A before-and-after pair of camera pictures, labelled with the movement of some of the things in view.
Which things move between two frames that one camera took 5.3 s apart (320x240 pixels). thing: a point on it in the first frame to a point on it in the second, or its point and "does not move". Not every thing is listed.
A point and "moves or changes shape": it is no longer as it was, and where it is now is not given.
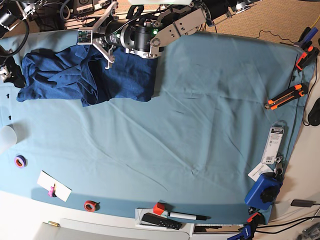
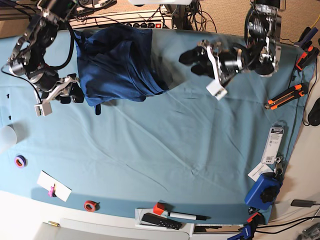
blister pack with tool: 273,142 does not move
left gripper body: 5,73 to 51,84
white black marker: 190,216 does not move
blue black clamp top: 305,40 does not move
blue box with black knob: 264,191 does not move
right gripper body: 108,33 to 226,60
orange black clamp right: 307,58 does not move
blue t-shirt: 80,73 moves or changes shape
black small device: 300,203 does not move
